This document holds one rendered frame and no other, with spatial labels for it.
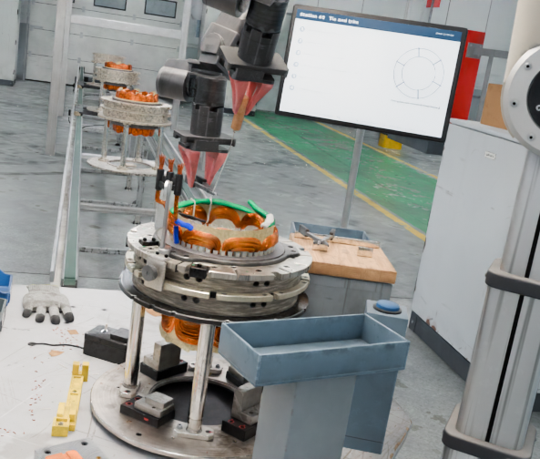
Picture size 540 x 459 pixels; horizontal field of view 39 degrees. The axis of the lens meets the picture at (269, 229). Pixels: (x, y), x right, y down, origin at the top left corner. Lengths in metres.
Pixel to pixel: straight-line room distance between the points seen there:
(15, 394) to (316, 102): 1.30
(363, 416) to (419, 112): 1.16
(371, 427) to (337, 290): 0.26
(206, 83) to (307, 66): 1.00
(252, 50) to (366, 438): 0.69
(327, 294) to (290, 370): 0.46
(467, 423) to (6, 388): 0.80
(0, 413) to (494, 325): 0.81
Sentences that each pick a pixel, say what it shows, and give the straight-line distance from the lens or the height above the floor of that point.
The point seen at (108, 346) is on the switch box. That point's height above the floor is 0.81.
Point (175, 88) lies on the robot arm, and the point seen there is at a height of 1.34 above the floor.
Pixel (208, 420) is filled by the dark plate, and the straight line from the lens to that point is 1.40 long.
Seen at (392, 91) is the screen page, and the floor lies 1.36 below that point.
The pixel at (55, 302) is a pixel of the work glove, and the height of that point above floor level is 0.80.
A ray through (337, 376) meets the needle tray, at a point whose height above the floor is 1.02.
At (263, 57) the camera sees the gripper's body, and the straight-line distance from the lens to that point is 1.20.
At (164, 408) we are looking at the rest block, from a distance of 1.32.
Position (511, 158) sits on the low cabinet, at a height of 1.10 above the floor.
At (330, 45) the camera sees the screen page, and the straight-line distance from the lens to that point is 2.34.
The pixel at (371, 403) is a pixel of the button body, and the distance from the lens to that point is 1.36.
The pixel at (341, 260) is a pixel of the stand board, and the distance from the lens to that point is 1.45.
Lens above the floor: 1.44
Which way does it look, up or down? 14 degrees down
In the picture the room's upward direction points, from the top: 9 degrees clockwise
